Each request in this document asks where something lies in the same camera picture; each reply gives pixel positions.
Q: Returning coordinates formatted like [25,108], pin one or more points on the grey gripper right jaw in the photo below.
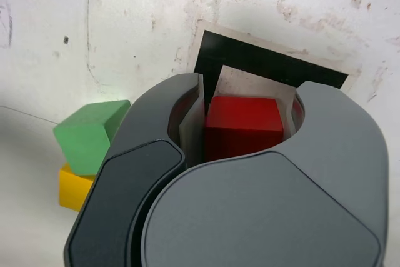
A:
[265,217]

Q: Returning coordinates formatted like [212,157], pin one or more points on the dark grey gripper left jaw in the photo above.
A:
[125,182]

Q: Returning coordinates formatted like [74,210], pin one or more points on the yellow cube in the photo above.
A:
[73,190]

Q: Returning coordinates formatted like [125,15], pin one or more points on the green cube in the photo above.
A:
[84,142]

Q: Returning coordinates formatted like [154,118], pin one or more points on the red cube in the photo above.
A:
[240,123]

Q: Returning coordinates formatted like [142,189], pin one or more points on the black tape square outline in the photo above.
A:
[256,57]

